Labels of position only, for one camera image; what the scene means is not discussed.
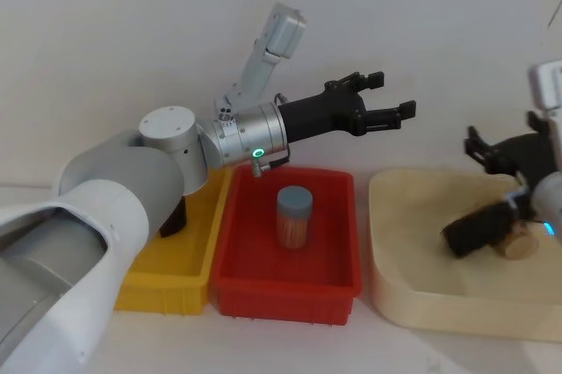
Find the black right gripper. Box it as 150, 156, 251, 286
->
464, 110, 551, 190

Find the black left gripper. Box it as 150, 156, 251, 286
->
278, 69, 418, 144

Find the black oblong object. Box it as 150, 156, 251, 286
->
440, 201, 524, 260

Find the round wooden cylinder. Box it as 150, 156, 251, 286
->
493, 221, 540, 262

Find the cream shallow tray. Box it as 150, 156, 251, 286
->
367, 167, 562, 342

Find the clear toothpick jar, grey lid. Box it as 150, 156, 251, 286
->
275, 185, 314, 252

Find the red plastic bin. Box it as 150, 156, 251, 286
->
209, 165, 364, 327

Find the small black block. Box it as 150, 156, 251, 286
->
159, 197, 190, 240

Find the yellow plastic bin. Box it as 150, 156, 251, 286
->
113, 166, 234, 316

